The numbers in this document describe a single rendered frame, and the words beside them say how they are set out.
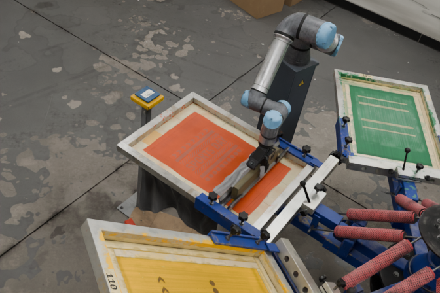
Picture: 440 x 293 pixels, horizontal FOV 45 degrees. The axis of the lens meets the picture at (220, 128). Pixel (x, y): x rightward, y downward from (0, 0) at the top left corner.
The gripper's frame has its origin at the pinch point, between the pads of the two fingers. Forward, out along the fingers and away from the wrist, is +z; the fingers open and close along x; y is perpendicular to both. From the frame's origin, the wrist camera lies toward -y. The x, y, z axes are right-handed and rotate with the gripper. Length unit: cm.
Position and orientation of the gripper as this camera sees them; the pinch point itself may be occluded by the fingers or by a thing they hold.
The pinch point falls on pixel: (255, 174)
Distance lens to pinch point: 246.2
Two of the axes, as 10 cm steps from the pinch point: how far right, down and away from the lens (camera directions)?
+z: -1.4, 7.4, 6.6
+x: -8.0, -4.8, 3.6
